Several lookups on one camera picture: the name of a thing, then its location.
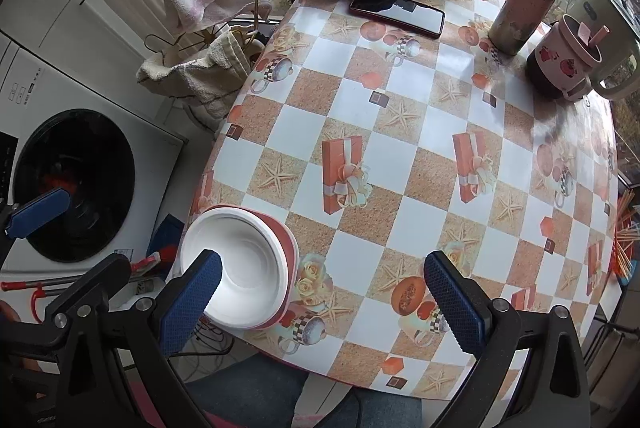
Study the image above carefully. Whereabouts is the black smartphone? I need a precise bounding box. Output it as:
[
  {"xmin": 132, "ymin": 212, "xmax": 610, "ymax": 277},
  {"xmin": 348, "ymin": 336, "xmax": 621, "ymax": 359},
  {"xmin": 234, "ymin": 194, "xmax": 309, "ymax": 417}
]
[{"xmin": 349, "ymin": 0, "xmax": 445, "ymax": 38}]

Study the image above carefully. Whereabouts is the metal thermos bottle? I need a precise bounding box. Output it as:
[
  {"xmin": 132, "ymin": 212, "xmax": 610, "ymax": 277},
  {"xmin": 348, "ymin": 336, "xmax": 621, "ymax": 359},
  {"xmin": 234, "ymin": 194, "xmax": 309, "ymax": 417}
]
[{"xmin": 488, "ymin": 0, "xmax": 555, "ymax": 56}]

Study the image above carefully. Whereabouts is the pink plate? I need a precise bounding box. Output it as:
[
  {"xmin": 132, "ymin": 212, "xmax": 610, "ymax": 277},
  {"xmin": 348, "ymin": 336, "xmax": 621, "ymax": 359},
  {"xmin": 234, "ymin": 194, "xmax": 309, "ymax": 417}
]
[{"xmin": 202, "ymin": 204, "xmax": 302, "ymax": 332}]

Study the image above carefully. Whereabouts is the patterned checkered tablecloth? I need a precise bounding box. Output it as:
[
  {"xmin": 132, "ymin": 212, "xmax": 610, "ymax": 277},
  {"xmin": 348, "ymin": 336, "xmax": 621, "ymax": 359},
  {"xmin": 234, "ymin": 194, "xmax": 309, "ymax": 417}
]
[{"xmin": 192, "ymin": 0, "xmax": 617, "ymax": 400}]

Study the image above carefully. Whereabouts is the blue jeans leg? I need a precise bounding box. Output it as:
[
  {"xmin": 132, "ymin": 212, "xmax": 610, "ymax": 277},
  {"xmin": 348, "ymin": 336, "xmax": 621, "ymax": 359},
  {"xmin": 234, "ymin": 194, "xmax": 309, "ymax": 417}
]
[{"xmin": 186, "ymin": 353, "xmax": 423, "ymax": 428}]

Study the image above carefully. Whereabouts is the orange basket with sticks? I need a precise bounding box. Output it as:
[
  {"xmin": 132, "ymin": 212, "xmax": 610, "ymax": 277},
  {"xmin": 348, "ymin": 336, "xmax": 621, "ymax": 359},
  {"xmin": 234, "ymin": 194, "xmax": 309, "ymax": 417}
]
[{"xmin": 610, "ymin": 190, "xmax": 639, "ymax": 286}]

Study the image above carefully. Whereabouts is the white washing machine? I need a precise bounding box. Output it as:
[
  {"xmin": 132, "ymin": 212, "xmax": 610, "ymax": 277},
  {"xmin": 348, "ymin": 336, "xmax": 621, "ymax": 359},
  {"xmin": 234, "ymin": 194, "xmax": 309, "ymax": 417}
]
[{"xmin": 1, "ymin": 36, "xmax": 183, "ymax": 282}]

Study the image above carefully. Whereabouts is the pink strawberry cup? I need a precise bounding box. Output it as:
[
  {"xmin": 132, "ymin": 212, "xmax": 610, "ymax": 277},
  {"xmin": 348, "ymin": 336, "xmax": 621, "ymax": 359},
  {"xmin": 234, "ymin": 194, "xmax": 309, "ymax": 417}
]
[{"xmin": 525, "ymin": 14, "xmax": 611, "ymax": 102}]

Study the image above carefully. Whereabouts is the beige rag cloth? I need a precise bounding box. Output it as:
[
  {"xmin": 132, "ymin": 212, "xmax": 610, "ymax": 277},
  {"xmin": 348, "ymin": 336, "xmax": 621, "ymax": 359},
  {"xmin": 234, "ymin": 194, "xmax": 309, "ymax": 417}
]
[{"xmin": 137, "ymin": 26, "xmax": 265, "ymax": 134}]

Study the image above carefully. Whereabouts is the green electric kettle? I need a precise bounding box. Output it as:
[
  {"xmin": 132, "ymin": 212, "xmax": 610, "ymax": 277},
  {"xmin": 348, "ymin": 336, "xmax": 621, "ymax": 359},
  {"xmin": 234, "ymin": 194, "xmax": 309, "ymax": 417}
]
[{"xmin": 568, "ymin": 0, "xmax": 639, "ymax": 101}]

